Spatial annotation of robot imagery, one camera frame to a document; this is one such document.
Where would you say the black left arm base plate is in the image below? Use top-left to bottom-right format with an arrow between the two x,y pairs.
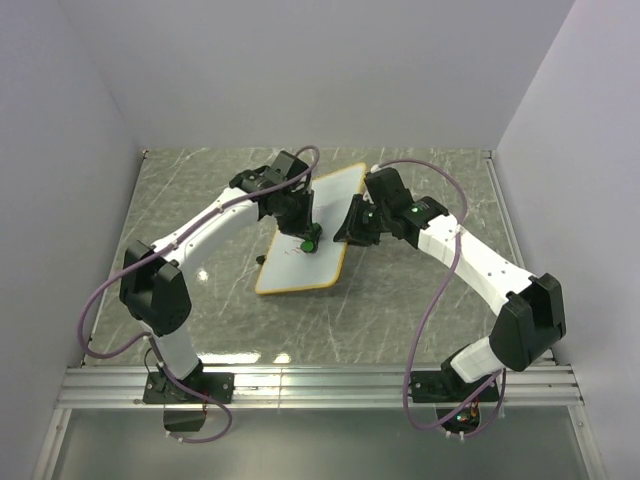
142,371 -> 235,405

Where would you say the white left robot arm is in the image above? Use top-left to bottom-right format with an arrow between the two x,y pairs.
119,151 -> 322,402

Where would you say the aluminium mounting rail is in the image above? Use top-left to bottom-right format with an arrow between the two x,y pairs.
55,364 -> 584,410

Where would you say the yellow framed whiteboard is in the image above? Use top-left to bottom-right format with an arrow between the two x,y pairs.
255,163 -> 367,295

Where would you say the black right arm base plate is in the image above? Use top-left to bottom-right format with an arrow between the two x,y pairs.
402,370 -> 502,404

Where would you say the aluminium right side rail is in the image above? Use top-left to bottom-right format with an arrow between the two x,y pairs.
482,150 -> 526,269

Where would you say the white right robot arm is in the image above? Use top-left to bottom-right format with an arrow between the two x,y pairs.
334,167 -> 566,402

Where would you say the green whiteboard eraser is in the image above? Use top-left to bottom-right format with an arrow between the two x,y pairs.
299,240 -> 318,254

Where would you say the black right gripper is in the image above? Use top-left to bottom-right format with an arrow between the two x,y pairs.
333,194 -> 390,248

